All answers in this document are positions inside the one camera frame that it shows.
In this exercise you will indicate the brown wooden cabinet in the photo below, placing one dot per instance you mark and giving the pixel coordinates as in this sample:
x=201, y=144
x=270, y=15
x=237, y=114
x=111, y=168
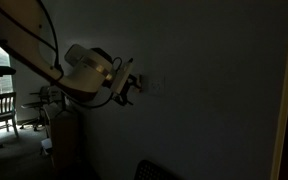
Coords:
x=65, y=140

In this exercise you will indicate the black perforated chair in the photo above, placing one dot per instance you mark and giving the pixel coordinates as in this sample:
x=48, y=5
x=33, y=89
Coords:
x=150, y=171

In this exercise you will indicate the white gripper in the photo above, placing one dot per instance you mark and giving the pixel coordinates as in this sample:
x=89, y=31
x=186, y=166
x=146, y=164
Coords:
x=121, y=78

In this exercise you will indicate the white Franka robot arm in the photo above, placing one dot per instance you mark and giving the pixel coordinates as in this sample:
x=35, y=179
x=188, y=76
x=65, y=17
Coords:
x=84, y=75

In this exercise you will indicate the white paper sheet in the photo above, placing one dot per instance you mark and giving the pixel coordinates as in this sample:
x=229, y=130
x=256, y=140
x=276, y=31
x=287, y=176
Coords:
x=46, y=146

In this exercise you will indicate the dark office chair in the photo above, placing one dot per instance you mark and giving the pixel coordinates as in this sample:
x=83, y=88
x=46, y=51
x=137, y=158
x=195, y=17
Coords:
x=41, y=101

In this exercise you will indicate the wooden slat-back chair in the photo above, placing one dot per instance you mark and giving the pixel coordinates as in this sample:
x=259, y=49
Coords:
x=0, y=110

